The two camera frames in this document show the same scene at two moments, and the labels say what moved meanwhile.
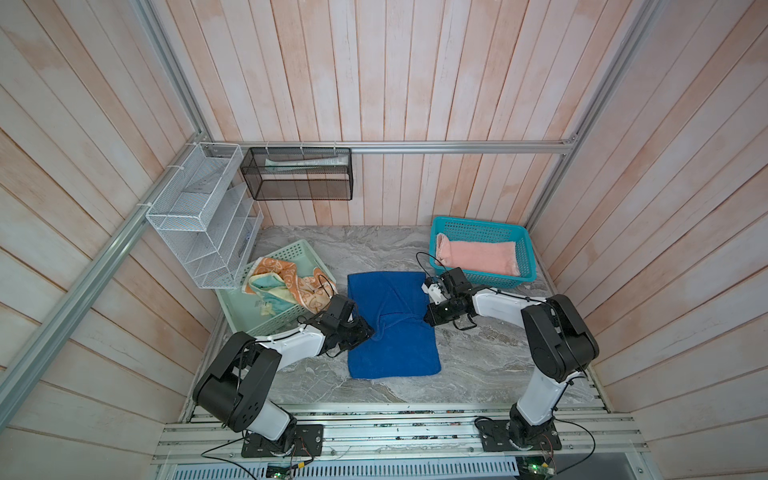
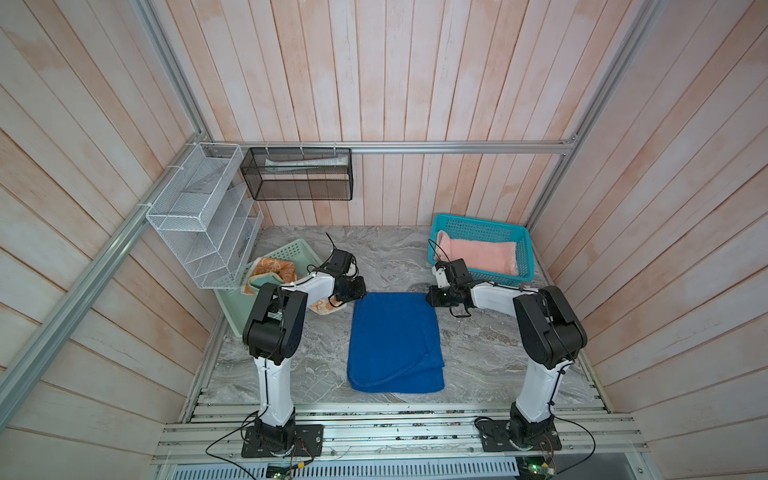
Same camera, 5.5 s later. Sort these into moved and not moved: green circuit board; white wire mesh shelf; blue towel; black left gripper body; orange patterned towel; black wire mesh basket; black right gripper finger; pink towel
Moved: blue towel; black right gripper finger; black left gripper body
Not moved: pink towel; orange patterned towel; white wire mesh shelf; green circuit board; black wire mesh basket
